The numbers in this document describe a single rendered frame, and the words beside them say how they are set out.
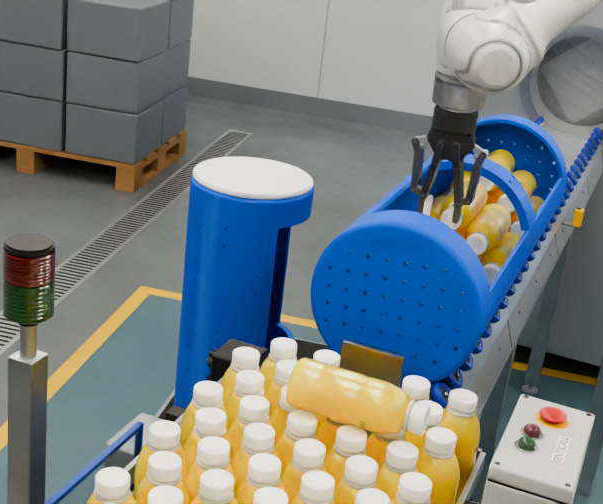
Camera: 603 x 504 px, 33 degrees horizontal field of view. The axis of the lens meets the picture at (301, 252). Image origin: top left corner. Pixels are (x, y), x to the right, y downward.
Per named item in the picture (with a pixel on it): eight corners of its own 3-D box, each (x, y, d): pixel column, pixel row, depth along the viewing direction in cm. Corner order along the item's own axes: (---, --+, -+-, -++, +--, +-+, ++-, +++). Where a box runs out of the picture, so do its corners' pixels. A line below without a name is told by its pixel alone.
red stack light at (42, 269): (65, 275, 131) (65, 247, 130) (34, 292, 126) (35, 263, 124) (23, 263, 133) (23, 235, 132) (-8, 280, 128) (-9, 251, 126)
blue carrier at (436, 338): (557, 242, 239) (576, 122, 229) (470, 407, 162) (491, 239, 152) (439, 221, 248) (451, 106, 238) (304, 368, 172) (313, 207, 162)
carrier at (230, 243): (177, 534, 251) (288, 525, 260) (204, 200, 219) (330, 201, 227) (159, 468, 276) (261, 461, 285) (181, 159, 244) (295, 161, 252)
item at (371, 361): (396, 421, 162) (408, 352, 157) (391, 428, 160) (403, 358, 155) (337, 403, 165) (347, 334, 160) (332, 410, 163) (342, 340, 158)
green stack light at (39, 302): (64, 310, 133) (65, 276, 131) (34, 329, 128) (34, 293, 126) (23, 298, 135) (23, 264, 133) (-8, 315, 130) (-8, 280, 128)
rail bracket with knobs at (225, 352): (273, 407, 167) (280, 351, 163) (255, 427, 161) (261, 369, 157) (219, 390, 170) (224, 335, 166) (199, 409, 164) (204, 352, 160)
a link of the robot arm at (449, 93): (443, 65, 176) (437, 98, 178) (429, 73, 168) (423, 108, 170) (495, 74, 173) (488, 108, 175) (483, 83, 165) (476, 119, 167)
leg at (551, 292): (538, 389, 373) (574, 230, 350) (536, 396, 368) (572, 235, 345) (523, 385, 375) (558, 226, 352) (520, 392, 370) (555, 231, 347)
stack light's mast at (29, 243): (62, 351, 135) (65, 240, 129) (33, 371, 130) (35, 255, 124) (22, 339, 137) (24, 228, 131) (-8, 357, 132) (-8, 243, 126)
